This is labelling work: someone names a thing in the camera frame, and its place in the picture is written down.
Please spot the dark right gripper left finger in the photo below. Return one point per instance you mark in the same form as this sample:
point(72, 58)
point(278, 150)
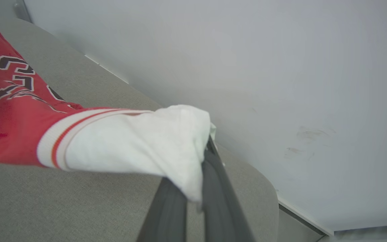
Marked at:
point(166, 218)

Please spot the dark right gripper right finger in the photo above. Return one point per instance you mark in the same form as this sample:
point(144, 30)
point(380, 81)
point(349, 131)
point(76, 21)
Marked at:
point(220, 208)

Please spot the red and white jersey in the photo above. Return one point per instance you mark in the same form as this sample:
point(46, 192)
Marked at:
point(18, 127)

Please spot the grey fabric sofa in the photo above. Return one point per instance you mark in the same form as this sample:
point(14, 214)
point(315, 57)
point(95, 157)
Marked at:
point(79, 208)

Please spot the grey wall trim strip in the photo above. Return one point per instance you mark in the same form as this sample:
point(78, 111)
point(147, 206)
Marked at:
point(22, 10)

